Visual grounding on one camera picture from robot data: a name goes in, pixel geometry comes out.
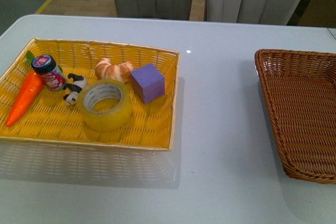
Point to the orange toy carrot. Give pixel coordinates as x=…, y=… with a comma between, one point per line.
x=30, y=89

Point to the small pink labelled jar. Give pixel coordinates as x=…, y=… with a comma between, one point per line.
x=46, y=67

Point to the toy croissant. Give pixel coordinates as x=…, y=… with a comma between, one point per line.
x=106, y=70

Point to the yellow wicker basket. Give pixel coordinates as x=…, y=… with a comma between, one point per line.
x=122, y=129

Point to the brown wicker basket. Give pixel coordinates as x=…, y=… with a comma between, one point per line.
x=299, y=93

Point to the purple foam cube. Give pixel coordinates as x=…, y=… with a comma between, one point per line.
x=148, y=83

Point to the clear yellowish tape roll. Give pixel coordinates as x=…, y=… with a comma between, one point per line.
x=111, y=119

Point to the panda figurine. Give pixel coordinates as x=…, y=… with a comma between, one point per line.
x=79, y=82

